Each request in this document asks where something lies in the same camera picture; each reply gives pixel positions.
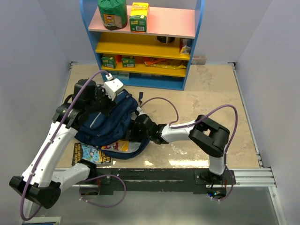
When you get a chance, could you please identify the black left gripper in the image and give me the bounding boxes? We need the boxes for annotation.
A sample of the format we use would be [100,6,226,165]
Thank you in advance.
[86,85,118,116]

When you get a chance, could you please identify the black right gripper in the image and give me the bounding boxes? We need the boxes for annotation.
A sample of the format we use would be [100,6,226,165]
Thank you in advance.
[119,120,151,143]

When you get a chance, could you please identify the navy blue student backpack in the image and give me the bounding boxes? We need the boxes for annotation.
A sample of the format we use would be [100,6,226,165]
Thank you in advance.
[75,90,150,160]

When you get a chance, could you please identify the purple Roald Dahl book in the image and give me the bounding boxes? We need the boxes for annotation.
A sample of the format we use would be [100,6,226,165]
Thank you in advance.
[101,140,129,152]

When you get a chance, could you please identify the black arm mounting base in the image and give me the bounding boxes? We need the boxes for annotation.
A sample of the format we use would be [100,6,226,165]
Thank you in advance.
[79,168,236,195]

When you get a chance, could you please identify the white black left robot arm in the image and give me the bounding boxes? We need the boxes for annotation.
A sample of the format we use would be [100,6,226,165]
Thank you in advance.
[9,79,123,209]

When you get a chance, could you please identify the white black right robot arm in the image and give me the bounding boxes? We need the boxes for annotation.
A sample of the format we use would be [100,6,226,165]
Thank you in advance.
[125,114,230,184]

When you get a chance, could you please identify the small green box left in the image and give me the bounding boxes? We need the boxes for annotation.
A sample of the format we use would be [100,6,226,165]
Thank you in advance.
[101,54,117,69]

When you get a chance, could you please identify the small green box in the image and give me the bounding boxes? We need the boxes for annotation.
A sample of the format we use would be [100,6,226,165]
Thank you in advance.
[121,55,135,68]
[101,54,117,69]

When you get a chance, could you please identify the small green box right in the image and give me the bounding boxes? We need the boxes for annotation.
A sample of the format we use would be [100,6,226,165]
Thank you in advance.
[121,55,135,68]

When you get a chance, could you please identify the orange yellow snack packets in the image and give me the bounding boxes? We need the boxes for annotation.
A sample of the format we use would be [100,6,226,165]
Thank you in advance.
[142,57,187,70]

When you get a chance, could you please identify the blue shelf unit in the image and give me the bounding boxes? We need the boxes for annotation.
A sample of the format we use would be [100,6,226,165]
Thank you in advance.
[79,0,205,90]

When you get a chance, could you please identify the small box behind shelf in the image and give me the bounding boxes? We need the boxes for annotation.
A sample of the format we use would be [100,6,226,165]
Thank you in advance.
[191,56,207,65]

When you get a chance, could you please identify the small snack pouch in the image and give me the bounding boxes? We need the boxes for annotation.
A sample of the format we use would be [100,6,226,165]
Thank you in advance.
[180,38,192,54]

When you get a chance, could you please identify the green cylindrical package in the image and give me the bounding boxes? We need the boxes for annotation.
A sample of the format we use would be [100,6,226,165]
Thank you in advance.
[97,0,128,30]

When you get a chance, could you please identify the yellow green carton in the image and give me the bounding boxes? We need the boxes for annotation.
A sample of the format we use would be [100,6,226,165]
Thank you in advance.
[129,2,149,33]

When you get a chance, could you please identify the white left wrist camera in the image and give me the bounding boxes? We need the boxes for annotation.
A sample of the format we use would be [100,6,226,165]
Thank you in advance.
[103,78,124,100]

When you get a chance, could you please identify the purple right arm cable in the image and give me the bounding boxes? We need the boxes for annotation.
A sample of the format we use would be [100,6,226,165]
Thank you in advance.
[139,97,239,169]

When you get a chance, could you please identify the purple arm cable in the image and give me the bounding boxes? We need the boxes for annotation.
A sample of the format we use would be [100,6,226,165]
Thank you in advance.
[139,97,239,169]
[19,70,112,221]

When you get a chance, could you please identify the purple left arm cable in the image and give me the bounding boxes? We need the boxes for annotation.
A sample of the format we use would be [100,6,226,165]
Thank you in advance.
[19,70,112,221]

